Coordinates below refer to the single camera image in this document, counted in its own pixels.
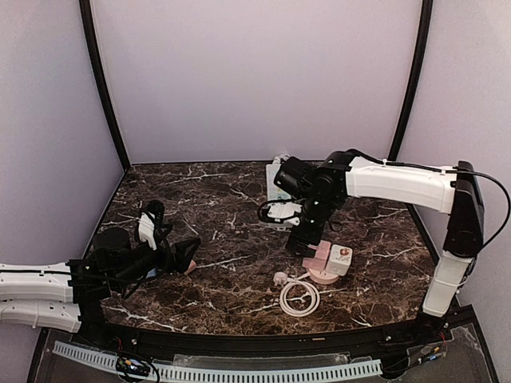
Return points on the black right corner post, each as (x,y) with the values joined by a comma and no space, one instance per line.
(414,77)

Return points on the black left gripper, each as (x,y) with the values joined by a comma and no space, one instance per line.
(168,255)

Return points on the pink small charger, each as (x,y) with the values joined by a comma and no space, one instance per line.
(191,267)

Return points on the white multicolour power strip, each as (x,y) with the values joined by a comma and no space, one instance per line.
(274,192)

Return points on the white slotted cable duct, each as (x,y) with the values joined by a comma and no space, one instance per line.
(319,368)

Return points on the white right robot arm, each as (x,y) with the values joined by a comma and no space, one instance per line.
(452,191)

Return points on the black front table rail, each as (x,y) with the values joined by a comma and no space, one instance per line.
(454,350)

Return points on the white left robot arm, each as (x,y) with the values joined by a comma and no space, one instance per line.
(68,296)

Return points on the pink cube socket adapter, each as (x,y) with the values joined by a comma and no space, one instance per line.
(319,256)

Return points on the black corner post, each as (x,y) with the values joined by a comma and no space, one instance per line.
(414,77)
(91,41)

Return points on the white cube socket adapter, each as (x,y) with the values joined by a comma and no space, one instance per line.
(339,260)

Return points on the black left corner post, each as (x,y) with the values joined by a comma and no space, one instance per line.
(91,41)

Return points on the blue small charger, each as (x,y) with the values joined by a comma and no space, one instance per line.
(151,273)

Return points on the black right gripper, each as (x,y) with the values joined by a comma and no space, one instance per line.
(301,240)

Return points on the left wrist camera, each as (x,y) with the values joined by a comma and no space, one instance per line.
(151,227)

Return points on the pink round socket hub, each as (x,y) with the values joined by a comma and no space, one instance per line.
(322,277)

